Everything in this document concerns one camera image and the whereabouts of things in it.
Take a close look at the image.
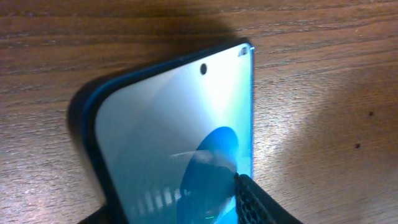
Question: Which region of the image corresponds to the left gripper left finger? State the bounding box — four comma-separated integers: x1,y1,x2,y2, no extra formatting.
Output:
78,205,124,224

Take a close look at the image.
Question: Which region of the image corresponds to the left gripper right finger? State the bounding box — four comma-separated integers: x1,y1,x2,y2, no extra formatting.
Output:
234,173,302,224

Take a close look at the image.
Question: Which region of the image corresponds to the blue Galaxy smartphone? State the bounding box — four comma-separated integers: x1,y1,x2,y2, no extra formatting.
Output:
81,39,254,223

